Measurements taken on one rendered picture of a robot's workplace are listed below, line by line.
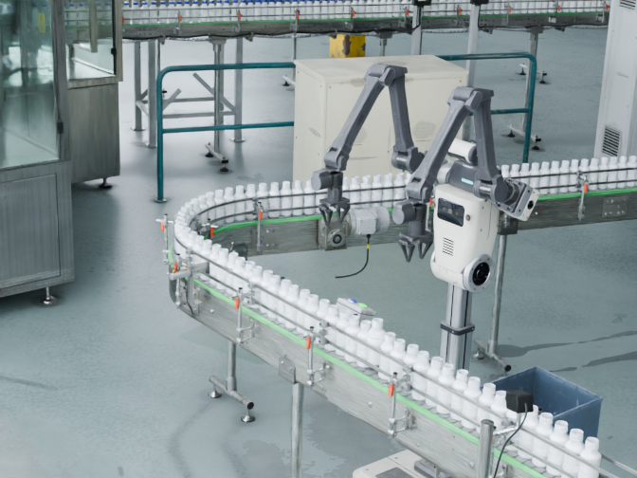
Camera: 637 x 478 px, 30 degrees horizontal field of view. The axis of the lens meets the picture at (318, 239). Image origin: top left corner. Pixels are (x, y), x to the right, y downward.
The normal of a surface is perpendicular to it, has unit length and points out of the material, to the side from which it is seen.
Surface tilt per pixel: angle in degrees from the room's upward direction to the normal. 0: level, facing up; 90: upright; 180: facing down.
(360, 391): 90
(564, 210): 90
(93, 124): 90
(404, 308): 0
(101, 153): 90
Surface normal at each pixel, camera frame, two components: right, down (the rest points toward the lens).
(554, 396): -0.78, 0.18
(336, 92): 0.35, 0.32
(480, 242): 0.60, 0.45
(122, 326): 0.04, -0.94
